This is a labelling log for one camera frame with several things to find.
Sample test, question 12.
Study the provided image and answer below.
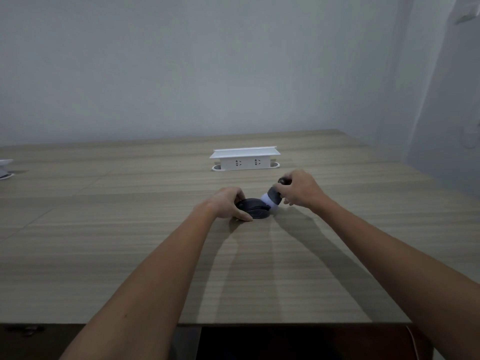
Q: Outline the person's right hand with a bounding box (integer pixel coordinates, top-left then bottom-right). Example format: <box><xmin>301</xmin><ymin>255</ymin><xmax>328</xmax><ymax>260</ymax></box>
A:
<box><xmin>271</xmin><ymin>169</ymin><xmax>332</xmax><ymax>214</ymax></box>

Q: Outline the person's left hand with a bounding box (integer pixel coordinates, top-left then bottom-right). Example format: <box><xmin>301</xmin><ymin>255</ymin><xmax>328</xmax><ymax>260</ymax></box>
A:
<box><xmin>204</xmin><ymin>186</ymin><xmax>254</xmax><ymax>222</ymax></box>

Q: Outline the dark grey round device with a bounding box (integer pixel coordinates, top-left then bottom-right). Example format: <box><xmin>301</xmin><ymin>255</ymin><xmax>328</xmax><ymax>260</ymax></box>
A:
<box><xmin>234</xmin><ymin>198</ymin><xmax>272</xmax><ymax>222</ymax></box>

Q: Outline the white-headed dark handle brush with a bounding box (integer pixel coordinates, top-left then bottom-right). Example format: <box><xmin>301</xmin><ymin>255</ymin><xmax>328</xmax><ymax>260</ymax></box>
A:
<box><xmin>260</xmin><ymin>177</ymin><xmax>293</xmax><ymax>216</ymax></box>

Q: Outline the person's right forearm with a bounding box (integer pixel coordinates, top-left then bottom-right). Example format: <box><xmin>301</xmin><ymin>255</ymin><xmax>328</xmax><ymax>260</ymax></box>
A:
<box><xmin>309</xmin><ymin>196</ymin><xmax>480</xmax><ymax>360</ymax></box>

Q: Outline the person's left forearm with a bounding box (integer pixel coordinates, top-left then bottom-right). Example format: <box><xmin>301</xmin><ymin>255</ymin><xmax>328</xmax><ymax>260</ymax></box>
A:
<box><xmin>59</xmin><ymin>201</ymin><xmax>220</xmax><ymax>360</ymax></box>

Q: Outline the thin cable under table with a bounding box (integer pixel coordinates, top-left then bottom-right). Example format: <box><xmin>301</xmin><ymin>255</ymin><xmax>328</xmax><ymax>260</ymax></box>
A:
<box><xmin>406</xmin><ymin>325</ymin><xmax>419</xmax><ymax>360</ymax></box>

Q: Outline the dark drawer handle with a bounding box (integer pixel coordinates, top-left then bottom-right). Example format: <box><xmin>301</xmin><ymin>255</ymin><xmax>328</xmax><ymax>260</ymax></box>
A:
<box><xmin>7</xmin><ymin>325</ymin><xmax>43</xmax><ymax>337</ymax></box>

